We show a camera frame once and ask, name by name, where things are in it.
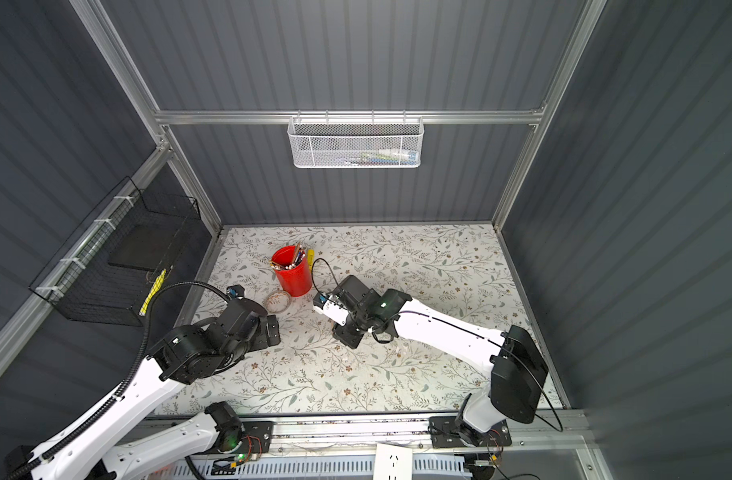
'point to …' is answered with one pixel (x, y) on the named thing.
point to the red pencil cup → (292, 266)
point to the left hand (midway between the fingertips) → (264, 328)
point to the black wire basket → (104, 272)
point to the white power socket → (392, 463)
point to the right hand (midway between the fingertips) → (341, 331)
